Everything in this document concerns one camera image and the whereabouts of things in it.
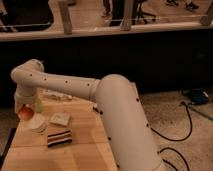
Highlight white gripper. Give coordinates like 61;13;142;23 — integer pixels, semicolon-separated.
14;93;36;113

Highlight red orange apple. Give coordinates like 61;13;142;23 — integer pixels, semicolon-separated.
18;106;34;121

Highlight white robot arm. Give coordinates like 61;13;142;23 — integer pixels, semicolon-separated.
11;59;166;171

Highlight white paper cup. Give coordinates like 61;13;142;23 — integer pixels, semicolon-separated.
27;113;47;133

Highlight green fruit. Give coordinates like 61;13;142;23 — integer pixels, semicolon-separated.
35;99;43;113

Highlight beige square sponge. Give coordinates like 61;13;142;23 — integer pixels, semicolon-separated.
50;113;70;126

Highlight blue black device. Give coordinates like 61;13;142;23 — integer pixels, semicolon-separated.
186;89;209;105

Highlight wooden railing post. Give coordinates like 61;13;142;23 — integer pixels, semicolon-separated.
59;1;72;34
121;0;134;31

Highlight wooden railing post middle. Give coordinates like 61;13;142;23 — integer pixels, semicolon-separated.
121;0;134;31

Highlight black power cable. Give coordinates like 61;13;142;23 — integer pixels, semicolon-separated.
149;101;194;171

